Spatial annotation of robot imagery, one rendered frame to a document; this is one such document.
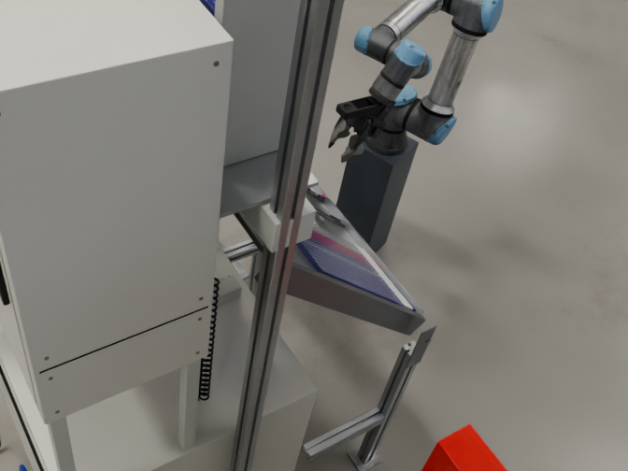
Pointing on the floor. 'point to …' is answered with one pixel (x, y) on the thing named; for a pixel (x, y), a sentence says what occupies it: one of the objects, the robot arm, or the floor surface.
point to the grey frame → (295, 231)
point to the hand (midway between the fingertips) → (335, 150)
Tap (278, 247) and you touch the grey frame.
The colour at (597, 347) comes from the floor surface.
